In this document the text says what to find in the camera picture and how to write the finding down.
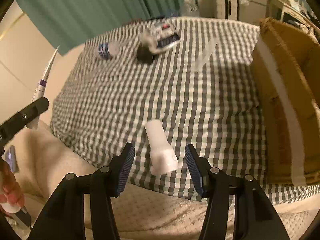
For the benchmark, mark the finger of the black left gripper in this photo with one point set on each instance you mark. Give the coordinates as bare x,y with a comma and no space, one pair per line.
19,120

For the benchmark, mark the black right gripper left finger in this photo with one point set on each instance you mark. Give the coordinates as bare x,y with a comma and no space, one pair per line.
63,214

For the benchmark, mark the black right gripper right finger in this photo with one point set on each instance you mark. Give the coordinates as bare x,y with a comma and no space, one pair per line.
255,216

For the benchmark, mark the white purple tube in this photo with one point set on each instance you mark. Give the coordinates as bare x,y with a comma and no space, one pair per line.
41,87

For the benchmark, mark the white cylindrical bottle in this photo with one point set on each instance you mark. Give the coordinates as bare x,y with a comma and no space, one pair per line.
162,154

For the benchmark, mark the person's left hand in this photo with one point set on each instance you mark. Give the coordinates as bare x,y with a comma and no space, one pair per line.
12,192

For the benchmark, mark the clear plastic water bottle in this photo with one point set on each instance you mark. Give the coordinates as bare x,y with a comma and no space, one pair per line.
108,50

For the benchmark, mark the green curtain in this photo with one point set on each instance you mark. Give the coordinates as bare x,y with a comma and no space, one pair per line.
68,23

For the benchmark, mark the black crumpled bag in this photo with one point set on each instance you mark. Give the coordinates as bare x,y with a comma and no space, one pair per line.
144,55

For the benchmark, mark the brown cardboard box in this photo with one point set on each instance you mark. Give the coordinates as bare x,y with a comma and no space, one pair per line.
285,68

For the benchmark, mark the white blue plastic package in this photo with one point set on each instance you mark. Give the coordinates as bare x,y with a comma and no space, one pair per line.
160,38

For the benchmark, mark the white desk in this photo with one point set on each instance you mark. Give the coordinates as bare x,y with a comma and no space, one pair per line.
278,8

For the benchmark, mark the large water jug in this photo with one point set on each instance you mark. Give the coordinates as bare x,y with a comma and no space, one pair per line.
189,8

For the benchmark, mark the white suitcase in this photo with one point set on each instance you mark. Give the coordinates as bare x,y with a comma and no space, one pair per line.
226,3

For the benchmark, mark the grey mini fridge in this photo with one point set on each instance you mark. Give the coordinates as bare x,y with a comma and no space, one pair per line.
251,11

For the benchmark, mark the white gripper handle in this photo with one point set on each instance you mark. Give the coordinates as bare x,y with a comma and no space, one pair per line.
9,208

